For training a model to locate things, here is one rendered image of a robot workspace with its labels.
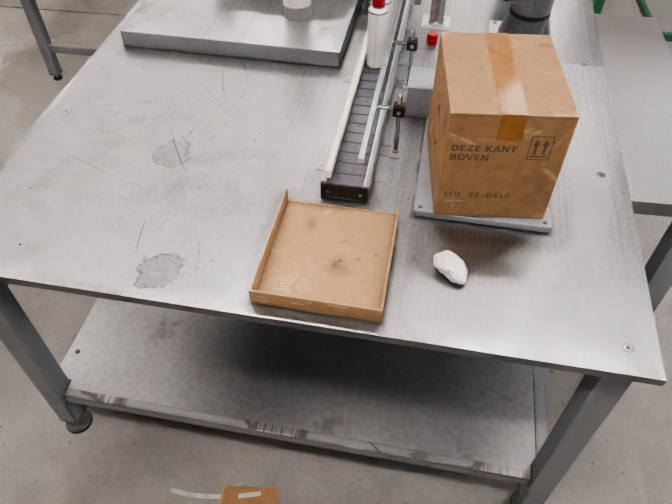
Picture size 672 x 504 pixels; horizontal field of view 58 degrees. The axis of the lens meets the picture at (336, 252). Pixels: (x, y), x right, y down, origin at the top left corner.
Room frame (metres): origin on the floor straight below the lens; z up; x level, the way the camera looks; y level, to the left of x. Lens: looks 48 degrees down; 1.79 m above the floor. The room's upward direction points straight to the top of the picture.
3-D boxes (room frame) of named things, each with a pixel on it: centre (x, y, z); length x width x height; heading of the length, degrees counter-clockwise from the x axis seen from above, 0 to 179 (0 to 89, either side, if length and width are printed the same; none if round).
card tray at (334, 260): (0.84, 0.01, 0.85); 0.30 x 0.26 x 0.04; 169
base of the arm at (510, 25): (1.66, -0.55, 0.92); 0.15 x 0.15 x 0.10
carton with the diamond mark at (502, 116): (1.09, -0.34, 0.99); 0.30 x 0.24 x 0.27; 177
